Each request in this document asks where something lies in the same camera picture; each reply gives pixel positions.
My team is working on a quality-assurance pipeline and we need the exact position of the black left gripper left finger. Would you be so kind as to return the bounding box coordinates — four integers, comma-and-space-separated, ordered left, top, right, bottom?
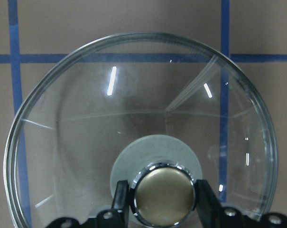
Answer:
47, 180, 129, 228

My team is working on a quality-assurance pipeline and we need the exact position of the clear glass pot lid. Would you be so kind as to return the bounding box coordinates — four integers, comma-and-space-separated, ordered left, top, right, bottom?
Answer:
4, 32, 278, 228

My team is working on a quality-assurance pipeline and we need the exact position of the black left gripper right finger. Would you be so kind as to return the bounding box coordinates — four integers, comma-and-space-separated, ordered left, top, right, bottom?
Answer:
195, 180, 287, 228

